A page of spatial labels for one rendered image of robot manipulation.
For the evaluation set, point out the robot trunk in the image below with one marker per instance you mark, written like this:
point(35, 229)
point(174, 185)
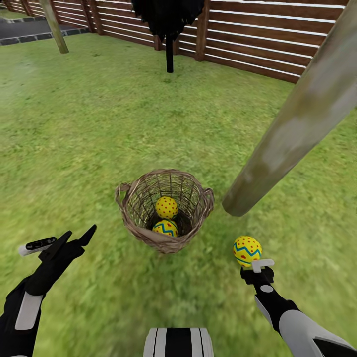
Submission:
point(178, 342)

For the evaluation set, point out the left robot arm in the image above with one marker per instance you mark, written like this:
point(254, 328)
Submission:
point(22, 312)

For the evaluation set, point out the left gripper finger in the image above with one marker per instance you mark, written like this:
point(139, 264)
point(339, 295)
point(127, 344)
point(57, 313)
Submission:
point(53, 251)
point(85, 239)

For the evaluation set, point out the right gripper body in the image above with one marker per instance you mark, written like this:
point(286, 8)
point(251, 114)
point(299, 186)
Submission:
point(251, 277)

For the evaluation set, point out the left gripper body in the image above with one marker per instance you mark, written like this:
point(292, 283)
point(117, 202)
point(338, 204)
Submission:
point(49, 272)

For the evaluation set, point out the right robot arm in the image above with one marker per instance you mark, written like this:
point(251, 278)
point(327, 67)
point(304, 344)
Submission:
point(303, 336)

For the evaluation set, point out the wicker basket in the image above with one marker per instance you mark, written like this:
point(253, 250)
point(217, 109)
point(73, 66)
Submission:
point(161, 242)

